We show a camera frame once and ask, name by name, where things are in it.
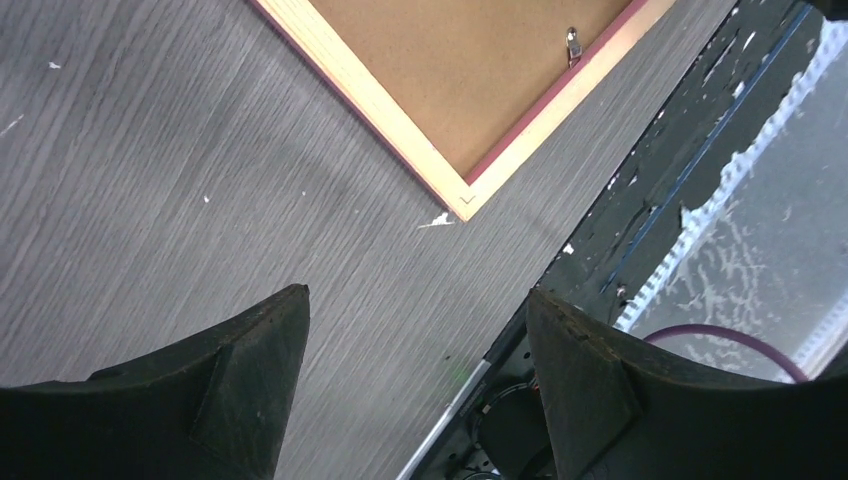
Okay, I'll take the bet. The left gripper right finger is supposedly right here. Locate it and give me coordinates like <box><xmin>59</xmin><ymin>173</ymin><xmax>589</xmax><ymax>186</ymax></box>
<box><xmin>525</xmin><ymin>289</ymin><xmax>847</xmax><ymax>479</ymax></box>

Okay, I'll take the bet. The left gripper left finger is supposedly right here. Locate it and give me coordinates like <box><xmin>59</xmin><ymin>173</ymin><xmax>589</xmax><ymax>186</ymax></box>
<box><xmin>1</xmin><ymin>284</ymin><xmax>310</xmax><ymax>479</ymax></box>

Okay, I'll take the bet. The brown backing board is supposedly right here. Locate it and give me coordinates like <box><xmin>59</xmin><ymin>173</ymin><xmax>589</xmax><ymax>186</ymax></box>
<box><xmin>313</xmin><ymin>0</ymin><xmax>629</xmax><ymax>175</ymax></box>

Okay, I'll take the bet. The pink wooden picture frame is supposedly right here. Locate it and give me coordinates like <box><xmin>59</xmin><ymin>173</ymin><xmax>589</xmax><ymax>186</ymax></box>
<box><xmin>256</xmin><ymin>0</ymin><xmax>672</xmax><ymax>220</ymax></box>

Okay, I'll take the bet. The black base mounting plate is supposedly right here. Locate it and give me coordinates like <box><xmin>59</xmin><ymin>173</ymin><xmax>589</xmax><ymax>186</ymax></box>
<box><xmin>401</xmin><ymin>1</ymin><xmax>824</xmax><ymax>479</ymax></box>

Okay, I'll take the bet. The aluminium front rail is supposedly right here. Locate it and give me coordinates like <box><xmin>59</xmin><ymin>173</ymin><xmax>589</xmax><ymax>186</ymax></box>
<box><xmin>397</xmin><ymin>19</ymin><xmax>848</xmax><ymax>480</ymax></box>

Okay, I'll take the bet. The small metal frame clip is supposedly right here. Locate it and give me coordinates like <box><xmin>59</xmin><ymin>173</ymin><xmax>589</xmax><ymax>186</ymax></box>
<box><xmin>566</xmin><ymin>26</ymin><xmax>583</xmax><ymax>68</ymax></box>

